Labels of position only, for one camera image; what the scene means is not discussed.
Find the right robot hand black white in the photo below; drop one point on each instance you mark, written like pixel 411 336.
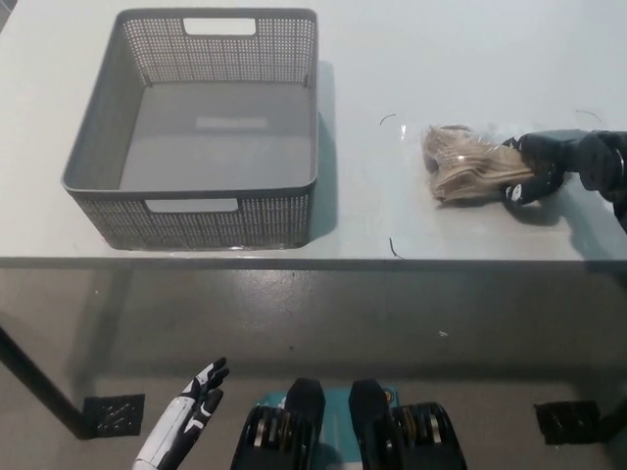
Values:
pixel 553 149

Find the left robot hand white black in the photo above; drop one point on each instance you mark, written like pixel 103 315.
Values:
pixel 181 421

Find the clear bag of wooden cutlery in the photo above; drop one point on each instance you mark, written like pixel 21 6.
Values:
pixel 470 166

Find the black table foot plate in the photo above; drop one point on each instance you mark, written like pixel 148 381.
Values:
pixel 568 422
pixel 115 415

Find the black metal table leg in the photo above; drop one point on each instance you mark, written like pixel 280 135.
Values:
pixel 616 408
pixel 44 387

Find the black robot body teal top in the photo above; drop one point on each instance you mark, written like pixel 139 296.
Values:
pixel 343 431

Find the grey perforated plastic basket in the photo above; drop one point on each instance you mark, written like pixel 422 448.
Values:
pixel 210 122

